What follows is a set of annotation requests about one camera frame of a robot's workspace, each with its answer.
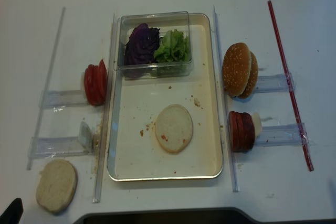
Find clear rail left of tray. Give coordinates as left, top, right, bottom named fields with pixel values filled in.
left=92, top=13, right=118, bottom=204

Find cream metal tray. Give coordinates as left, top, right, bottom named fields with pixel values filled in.
left=107, top=12, right=223, bottom=182

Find clear strip far left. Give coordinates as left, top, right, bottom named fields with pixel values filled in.
left=26, top=7, right=66, bottom=170

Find clear tomato slide track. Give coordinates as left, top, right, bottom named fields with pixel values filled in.
left=39, top=90, right=89, bottom=109

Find front sesame bun top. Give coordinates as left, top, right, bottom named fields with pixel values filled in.
left=222, top=42, right=252, bottom=97

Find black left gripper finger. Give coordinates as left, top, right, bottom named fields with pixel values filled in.
left=0, top=198, right=24, bottom=224

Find clear plastic container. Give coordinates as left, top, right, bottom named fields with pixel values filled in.
left=117, top=12, right=192, bottom=79

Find red tomato slices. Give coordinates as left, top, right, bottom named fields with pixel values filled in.
left=83, top=59, right=108, bottom=106

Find bun slice on table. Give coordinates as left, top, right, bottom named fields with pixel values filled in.
left=36, top=159, right=78, bottom=215

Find rear sesame bun top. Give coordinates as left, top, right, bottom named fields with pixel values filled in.
left=238, top=52, right=258, bottom=99

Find bun slice on tray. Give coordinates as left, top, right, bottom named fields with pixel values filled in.
left=154, top=104, right=193, bottom=154

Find purple cabbage leaves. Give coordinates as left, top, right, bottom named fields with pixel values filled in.
left=124, top=23, right=160, bottom=66

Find clear rail right of tray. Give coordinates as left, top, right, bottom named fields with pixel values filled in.
left=212, top=5, right=240, bottom=193

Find clear patty slide track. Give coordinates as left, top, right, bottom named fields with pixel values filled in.
left=254, top=123, right=310, bottom=147

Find clear bun slide track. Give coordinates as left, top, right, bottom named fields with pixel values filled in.
left=253, top=73, right=296, bottom=93

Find clear lower left slide track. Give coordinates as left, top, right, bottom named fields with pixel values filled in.
left=28, top=136, right=94, bottom=158

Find sesame bun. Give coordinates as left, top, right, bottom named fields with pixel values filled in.
left=238, top=52, right=258, bottom=99
left=222, top=42, right=252, bottom=97

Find red meat patty slices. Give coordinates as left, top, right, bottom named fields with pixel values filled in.
left=228, top=111, right=256, bottom=153

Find clear rail of tray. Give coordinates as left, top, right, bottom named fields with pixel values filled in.
left=212, top=5, right=240, bottom=193
left=92, top=13, right=118, bottom=204

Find green lettuce leaves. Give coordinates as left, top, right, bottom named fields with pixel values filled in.
left=151, top=29, right=190, bottom=77

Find red plastic strip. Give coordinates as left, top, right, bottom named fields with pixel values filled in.
left=267, top=0, right=314, bottom=172

